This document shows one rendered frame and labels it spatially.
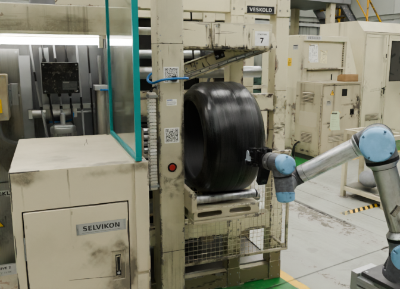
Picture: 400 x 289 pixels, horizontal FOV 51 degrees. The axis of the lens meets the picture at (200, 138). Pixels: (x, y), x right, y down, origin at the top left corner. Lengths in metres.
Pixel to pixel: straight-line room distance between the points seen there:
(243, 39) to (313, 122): 4.53
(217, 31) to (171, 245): 1.16
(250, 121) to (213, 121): 0.18
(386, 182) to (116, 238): 0.95
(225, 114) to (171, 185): 0.45
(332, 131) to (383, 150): 5.41
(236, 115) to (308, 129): 5.01
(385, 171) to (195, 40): 1.22
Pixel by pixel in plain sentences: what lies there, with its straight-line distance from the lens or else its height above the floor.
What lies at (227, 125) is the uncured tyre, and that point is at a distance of 1.93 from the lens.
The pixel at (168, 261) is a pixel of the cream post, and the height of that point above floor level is 0.57.
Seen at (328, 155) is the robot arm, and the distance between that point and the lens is 1.78.
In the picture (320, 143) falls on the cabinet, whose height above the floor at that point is 0.31.
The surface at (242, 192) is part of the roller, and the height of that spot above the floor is 0.91.
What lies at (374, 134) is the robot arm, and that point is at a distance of 1.59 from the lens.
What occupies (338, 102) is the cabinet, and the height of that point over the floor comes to 0.93.
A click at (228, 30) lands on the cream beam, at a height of 1.74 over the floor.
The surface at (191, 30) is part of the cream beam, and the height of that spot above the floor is 1.74.
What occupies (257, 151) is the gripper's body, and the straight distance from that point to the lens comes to 1.85.
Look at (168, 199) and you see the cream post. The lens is 2.11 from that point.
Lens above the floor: 1.57
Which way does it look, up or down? 10 degrees down
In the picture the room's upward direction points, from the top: straight up
